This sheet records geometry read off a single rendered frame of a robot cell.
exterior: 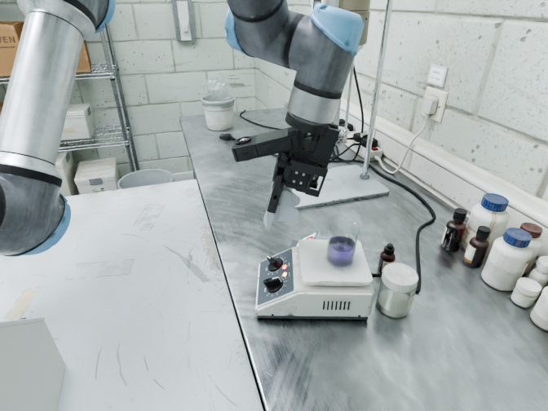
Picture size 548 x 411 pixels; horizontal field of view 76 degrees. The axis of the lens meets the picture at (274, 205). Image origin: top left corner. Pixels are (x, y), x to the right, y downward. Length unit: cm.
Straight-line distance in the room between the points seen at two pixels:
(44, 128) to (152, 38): 225
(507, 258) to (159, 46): 257
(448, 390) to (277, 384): 25
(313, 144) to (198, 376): 40
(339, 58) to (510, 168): 59
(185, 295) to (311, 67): 46
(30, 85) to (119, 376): 47
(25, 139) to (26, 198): 9
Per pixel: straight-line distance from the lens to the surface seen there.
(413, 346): 66
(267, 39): 54
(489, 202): 85
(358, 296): 62
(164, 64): 290
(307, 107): 53
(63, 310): 77
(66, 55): 72
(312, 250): 66
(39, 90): 69
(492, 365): 69
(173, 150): 307
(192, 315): 68
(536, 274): 82
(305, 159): 58
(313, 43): 53
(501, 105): 100
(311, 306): 63
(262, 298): 64
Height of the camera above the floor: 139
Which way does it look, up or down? 31 degrees down
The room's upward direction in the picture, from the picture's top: straight up
